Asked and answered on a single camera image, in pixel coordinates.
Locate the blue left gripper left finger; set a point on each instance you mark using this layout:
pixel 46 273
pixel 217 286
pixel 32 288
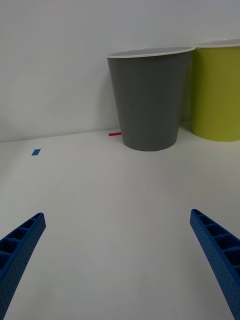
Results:
pixel 17 257

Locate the yellow-green plastic waste bin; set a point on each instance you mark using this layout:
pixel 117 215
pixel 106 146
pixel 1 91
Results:
pixel 217 92

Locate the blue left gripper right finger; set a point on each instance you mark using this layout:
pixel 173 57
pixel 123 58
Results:
pixel 220 255

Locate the grey plastic waste bin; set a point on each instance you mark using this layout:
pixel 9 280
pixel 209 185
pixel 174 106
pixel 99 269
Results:
pixel 150 100

